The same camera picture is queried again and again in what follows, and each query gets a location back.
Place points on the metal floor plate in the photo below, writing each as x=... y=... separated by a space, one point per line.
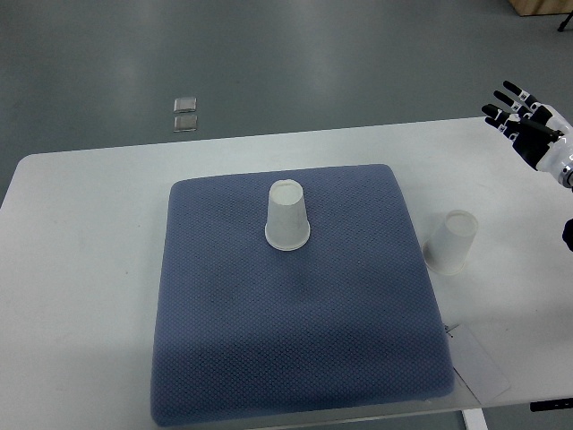
x=186 y=123
x=185 y=104

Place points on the upper metal floor plate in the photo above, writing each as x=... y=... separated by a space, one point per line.
x=185 y=104

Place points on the black tripod leg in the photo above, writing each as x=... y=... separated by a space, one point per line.
x=563 y=25

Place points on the black table control panel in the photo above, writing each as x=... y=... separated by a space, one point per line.
x=551 y=405

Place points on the wooden box corner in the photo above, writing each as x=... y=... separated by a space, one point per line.
x=541 y=7

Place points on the white paper cup on cushion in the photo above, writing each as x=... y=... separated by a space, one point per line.
x=287 y=227

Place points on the blue textured cushion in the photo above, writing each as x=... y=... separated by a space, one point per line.
x=245 y=330

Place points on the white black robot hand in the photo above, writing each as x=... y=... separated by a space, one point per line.
x=539 y=134

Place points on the lower metal floor plate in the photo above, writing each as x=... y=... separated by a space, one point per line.
x=186 y=123

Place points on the white table leg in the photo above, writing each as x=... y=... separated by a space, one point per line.
x=474 y=419

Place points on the white paper cup on table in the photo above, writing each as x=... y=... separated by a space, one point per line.
x=446 y=249

